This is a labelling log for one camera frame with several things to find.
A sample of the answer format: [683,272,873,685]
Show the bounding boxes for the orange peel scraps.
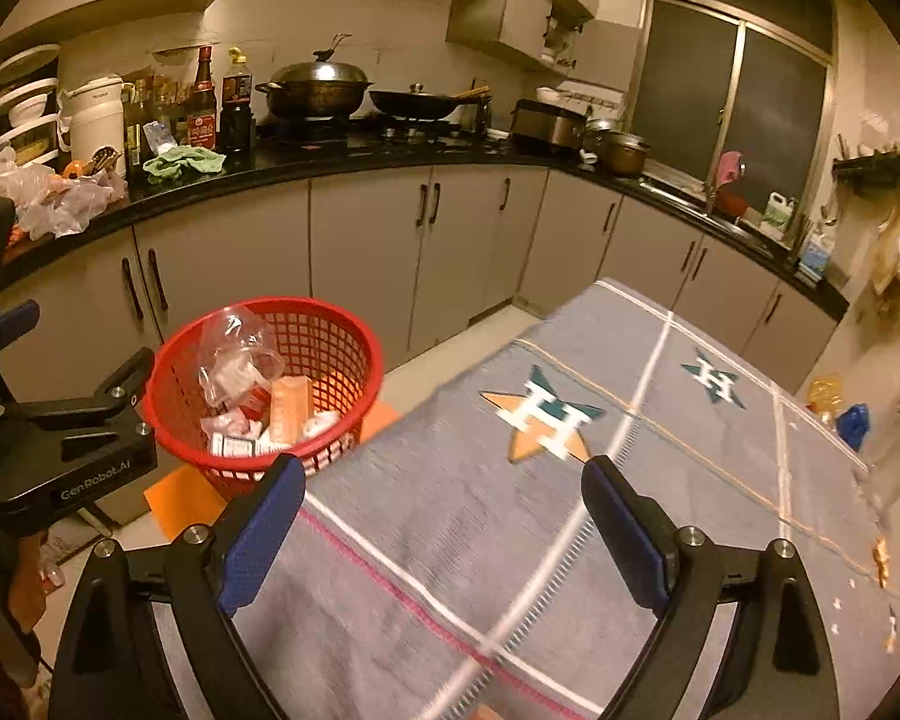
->
[871,535,898,655]

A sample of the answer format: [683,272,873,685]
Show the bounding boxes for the green cloth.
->
[142,145,226,184]

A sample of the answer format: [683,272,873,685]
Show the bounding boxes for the metal rectangular cooker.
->
[510,99,587,151]

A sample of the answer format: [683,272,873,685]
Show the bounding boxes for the black frying pan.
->
[368,86,491,121]

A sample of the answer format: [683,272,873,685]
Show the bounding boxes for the steel pot with lid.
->
[595,130,649,177]

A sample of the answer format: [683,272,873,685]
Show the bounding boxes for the dark soy sauce bottle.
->
[221,47,255,156]

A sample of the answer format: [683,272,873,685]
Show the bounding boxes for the blue white carton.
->
[798,227,836,283]

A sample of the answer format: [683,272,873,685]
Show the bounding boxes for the white detergent jug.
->
[761,192,795,239]

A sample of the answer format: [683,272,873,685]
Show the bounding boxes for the clear plastic bag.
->
[196,305,286,408]

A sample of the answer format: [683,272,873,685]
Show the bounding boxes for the white rice cooker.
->
[58,75,126,176]

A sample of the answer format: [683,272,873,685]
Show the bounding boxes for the red label sauce bottle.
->
[187,46,217,151]

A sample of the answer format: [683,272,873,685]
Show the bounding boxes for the clear plastic bags pile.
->
[0,146,128,247]

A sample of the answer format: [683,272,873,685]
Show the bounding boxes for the white squeeze bottle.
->
[301,410,341,440]

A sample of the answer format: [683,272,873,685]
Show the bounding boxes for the lidded steel wok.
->
[255,32,372,121]

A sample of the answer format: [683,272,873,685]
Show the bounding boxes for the white small box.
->
[209,433,256,458]

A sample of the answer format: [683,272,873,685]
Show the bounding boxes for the grey patterned tablecloth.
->
[233,283,900,718]

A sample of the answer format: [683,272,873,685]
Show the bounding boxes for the white dish rack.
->
[0,44,61,166]

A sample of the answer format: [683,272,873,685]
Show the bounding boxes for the lower kitchen cabinets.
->
[0,164,847,400]

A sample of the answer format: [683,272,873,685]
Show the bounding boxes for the kitchen window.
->
[628,0,836,211]

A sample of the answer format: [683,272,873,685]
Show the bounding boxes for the orange carton box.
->
[269,376,313,445]

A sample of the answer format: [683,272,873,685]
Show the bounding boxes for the pink cloth on tap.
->
[713,149,746,190]

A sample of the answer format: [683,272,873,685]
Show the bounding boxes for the black wall shelf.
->
[831,149,900,187]

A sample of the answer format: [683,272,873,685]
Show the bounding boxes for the red plastic mesh basket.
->
[142,296,383,499]

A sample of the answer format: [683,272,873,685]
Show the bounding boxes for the orange stool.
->
[140,397,403,543]

